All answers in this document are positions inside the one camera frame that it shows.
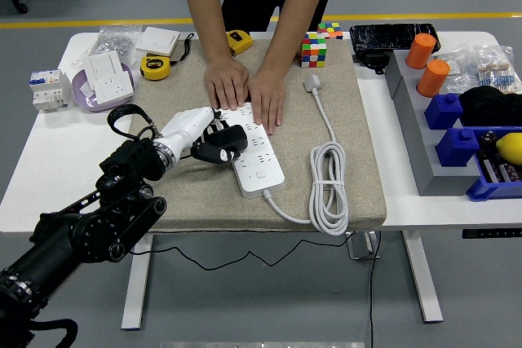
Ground white power strip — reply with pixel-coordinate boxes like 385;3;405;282
219;104;285;199

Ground black wrist strap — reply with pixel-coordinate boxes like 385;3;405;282
170;33;195;67

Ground person's right hand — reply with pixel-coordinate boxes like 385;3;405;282
203;55;250;112

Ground white circuit breaker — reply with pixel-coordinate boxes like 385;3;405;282
29;69;73;113

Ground white power strip cord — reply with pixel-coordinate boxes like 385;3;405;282
260;73;350;237

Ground clear bag with parts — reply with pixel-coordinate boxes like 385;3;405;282
434;48;482;95

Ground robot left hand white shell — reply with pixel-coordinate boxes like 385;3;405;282
154;105;242;165

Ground yellow lemon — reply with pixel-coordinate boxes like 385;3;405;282
495;132;522;166

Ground silver metal bracket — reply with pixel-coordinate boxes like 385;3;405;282
345;230;381;262

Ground small blue block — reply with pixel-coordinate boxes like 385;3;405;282
423;93;464;131

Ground clear bag of screws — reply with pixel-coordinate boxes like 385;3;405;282
72;25;143;68

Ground large rubik's cube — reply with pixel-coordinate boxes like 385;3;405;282
300;32;329;68

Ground white table leg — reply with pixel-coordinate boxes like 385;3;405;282
121;236;154;331
401;230;444;324

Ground black cloth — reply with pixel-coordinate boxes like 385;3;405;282
457;86;522;128

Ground grey-brown mat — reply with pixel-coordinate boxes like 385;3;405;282
130;37;387;234

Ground black adapter box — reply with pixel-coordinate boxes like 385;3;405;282
352;51;391;76

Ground white flat switch box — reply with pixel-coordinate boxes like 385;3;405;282
134;26;181;55

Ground black glossy tray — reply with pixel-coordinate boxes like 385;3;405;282
349;23;442;55

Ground person's left hand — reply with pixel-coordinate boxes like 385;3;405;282
246;69;286;136

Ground small rubik's cube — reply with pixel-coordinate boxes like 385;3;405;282
316;21;343;41

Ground thin black plug cord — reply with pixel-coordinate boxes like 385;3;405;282
128;154;352;272

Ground dark cylindrical parts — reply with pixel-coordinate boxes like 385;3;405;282
483;156;522;184

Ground boxy yellow tape measure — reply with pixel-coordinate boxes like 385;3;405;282
226;29;254;57

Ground black plug adapter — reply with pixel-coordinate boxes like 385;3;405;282
206;124;249;153

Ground large blue block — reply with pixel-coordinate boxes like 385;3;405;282
435;126;482;168

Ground white wall switch panel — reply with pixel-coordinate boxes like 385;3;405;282
83;52;126;84

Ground blue plastic bin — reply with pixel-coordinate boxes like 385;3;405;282
466;126;522;202

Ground white wall socket panel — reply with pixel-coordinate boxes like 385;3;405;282
87;72;135;107

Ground orange cylinder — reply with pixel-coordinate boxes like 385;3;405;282
415;59;451;99
405;33;437;70

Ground black hanging cable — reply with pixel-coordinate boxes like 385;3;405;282
368;230;383;348

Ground black table control panel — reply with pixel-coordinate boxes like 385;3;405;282
462;227;522;240

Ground clear bag of resistors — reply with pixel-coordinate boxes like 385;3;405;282
468;44;517;95

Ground purple bowl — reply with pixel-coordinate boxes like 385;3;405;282
71;63;138;113

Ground round yellow tape measure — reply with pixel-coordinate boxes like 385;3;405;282
139;54;171;81

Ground grey stepped block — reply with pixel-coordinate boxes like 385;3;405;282
384;51;482;197

